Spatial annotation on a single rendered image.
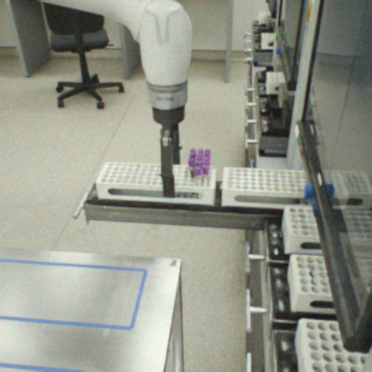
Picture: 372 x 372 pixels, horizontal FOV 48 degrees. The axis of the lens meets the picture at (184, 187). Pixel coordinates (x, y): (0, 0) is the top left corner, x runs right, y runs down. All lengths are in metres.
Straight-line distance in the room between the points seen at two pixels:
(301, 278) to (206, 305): 1.08
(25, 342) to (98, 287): 0.16
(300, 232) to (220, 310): 0.99
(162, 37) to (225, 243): 1.43
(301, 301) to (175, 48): 0.54
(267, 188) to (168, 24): 0.45
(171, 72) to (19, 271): 0.51
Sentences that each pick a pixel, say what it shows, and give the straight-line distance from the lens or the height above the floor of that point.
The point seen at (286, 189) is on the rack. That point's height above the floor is 0.86.
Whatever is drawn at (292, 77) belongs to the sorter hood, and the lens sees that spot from 1.28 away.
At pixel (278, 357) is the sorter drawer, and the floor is 0.81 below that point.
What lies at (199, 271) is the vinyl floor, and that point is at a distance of 1.99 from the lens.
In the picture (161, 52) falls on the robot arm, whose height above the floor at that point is 1.19.
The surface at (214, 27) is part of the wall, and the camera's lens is 4.51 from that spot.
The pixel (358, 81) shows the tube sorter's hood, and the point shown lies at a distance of 0.63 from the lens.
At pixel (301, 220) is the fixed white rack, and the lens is 0.94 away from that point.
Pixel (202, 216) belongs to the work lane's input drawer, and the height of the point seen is 0.79.
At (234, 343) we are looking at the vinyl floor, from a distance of 1.75.
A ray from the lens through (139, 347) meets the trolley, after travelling 0.76.
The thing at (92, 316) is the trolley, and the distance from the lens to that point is 0.81.
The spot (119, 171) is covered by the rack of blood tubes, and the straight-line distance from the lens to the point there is 1.09.
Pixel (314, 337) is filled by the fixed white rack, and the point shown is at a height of 0.85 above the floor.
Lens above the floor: 1.45
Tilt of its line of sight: 36 degrees down
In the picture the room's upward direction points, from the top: 1 degrees counter-clockwise
